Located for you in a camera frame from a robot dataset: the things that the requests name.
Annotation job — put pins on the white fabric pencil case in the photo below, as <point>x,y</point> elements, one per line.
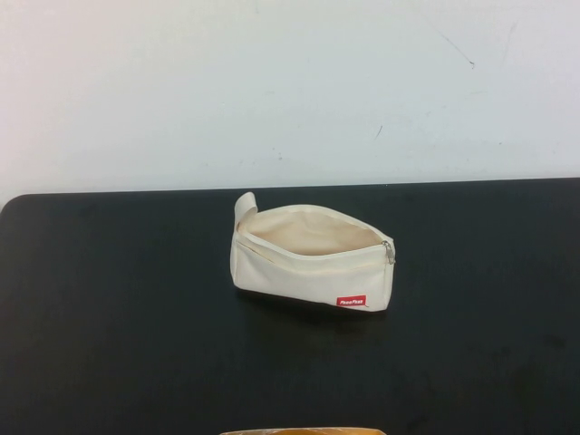
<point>294,281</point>

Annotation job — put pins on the yellow flat object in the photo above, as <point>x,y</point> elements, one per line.
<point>303,431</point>

